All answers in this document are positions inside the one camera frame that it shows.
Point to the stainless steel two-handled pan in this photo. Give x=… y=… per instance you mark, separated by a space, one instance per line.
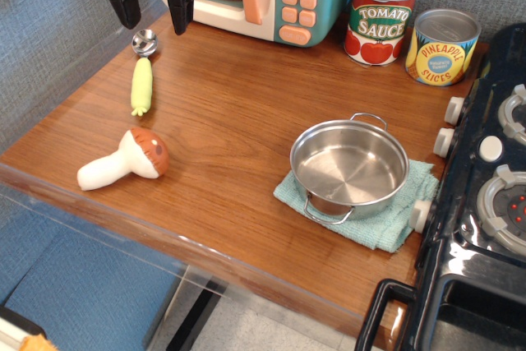
x=348 y=169

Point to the plush mushroom toy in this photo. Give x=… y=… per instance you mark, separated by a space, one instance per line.
x=140 y=151

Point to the tomato sauce can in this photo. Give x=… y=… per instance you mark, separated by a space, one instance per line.
x=376 y=30

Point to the pineapple slices can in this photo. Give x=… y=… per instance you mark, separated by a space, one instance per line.
x=441 y=47

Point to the grey stove knob rear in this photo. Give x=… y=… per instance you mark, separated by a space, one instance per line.
x=453 y=110

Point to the grey stove knob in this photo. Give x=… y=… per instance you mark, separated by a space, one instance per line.
x=419 y=214
x=443 y=142
x=453 y=110

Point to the grey stove knob middle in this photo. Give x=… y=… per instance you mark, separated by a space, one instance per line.
x=443 y=142

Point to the light teal folded cloth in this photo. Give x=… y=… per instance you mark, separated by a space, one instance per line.
x=386 y=230

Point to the grey stove knob front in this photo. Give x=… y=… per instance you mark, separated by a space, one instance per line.
x=419 y=214

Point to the orange fuzzy object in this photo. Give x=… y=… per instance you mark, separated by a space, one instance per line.
x=36 y=343

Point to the black toy stove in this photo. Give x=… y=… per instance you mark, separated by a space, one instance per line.
x=470 y=288

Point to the scoop with yellow-green handle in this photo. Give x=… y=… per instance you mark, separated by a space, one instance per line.
x=144 y=43

